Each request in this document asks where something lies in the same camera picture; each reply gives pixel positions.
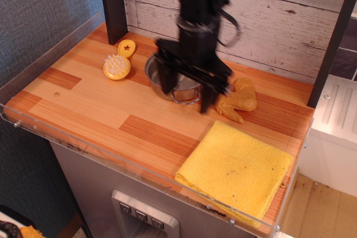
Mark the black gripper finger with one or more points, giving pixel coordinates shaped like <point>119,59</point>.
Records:
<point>208,98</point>
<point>168,73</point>

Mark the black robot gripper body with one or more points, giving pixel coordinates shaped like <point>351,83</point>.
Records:
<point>195,53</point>

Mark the yellow towel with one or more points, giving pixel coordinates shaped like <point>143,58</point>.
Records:
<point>240,172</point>

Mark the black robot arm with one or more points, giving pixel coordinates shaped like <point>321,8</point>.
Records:
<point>200,12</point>

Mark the stainless steel pot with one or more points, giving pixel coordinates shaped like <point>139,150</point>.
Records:
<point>186,92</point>

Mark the yellow toy chicken wing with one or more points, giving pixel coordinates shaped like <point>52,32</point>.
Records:
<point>242,98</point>

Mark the yellow scrub brush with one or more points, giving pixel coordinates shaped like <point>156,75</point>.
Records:
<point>117,66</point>

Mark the white cabinet at right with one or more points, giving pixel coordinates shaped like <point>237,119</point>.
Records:
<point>329,155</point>

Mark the silver dispenser panel with buttons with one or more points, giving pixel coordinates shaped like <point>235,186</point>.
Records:
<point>142,217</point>

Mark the clear acrylic table guard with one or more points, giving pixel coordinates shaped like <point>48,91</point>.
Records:
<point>119,136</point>

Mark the yellow object bottom left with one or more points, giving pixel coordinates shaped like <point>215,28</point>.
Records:
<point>30,232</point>

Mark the dark left shelf post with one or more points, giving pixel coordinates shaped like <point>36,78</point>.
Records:
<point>115,18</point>

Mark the dark shelf post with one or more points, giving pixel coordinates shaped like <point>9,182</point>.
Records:
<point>115,18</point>
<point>331,51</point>

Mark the dark right shelf post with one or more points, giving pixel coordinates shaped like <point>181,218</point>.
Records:
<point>331,51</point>

